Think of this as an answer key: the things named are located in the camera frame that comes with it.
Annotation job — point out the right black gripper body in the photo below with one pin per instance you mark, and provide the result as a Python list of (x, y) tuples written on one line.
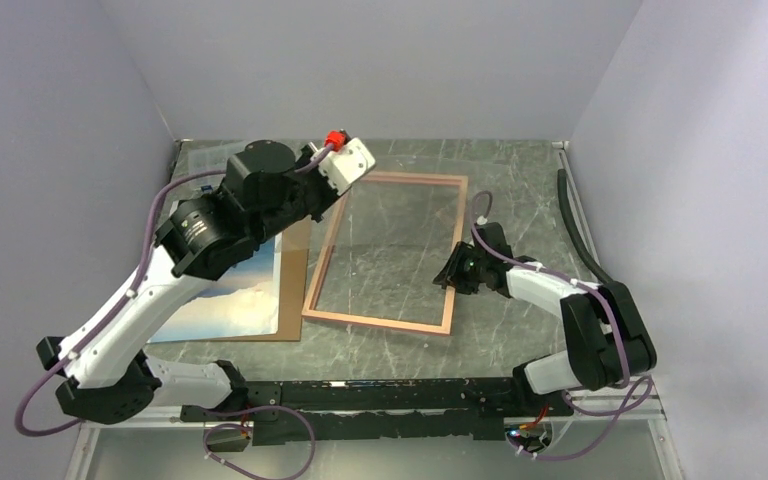
[(470, 271)]

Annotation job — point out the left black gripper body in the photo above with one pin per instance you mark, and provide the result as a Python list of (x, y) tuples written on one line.
[(310, 195)]

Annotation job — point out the blue sky ocean photo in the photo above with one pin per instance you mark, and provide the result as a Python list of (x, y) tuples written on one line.
[(244, 302)]

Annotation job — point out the pink wooden picture frame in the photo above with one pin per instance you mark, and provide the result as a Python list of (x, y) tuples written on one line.
[(391, 256)]

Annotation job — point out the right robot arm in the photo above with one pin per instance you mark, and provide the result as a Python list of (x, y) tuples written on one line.
[(606, 341)]

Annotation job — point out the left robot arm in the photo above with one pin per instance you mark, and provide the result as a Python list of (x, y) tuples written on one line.
[(107, 377)]

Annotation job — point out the brown backing board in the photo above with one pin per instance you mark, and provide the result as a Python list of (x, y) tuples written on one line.
[(293, 278)]

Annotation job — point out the clear plastic organizer box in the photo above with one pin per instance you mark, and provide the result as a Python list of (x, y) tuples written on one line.
[(201, 159)]

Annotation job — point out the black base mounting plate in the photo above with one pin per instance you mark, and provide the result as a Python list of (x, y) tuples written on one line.
[(483, 408)]

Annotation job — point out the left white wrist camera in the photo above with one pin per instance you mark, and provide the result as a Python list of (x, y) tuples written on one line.
[(344, 167)]

